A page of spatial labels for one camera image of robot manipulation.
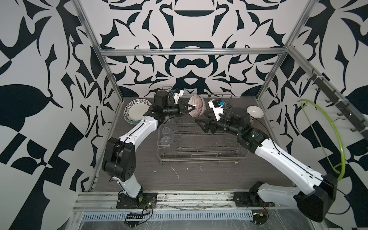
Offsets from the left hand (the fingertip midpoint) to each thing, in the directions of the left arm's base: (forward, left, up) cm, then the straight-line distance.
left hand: (194, 105), depth 77 cm
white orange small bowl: (+15, -48, -25) cm, 56 cm away
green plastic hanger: (-33, -57, -4) cm, 66 cm away
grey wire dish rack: (-4, +8, -31) cm, 32 cm away
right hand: (-9, -2, +4) cm, 10 cm away
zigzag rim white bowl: (+21, +41, -25) cm, 52 cm away
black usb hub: (-45, +32, -32) cm, 64 cm away
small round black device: (-48, -30, -30) cm, 64 cm away
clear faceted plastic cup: (-11, +17, -16) cm, 26 cm away
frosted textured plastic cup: (-4, +17, -17) cm, 24 cm away
